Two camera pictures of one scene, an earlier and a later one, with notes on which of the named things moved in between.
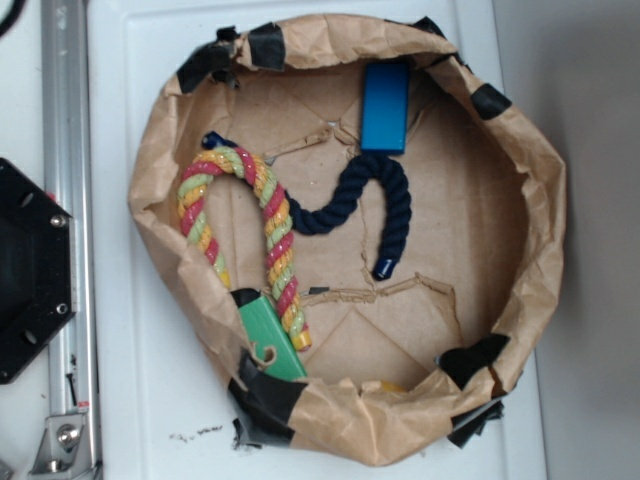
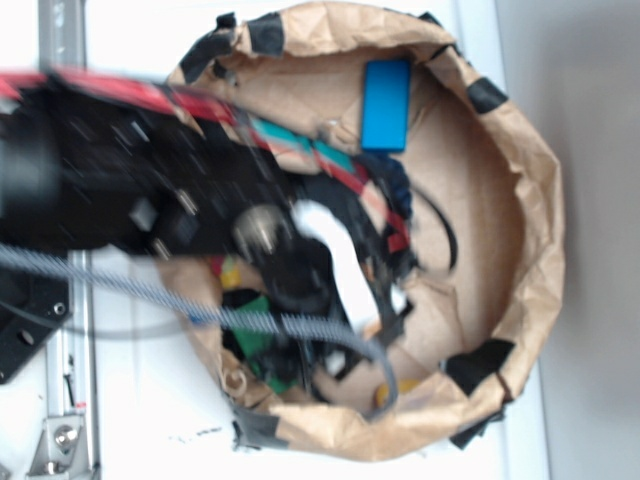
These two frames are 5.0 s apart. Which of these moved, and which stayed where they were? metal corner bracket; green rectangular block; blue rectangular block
Moved: green rectangular block
Stayed: metal corner bracket; blue rectangular block
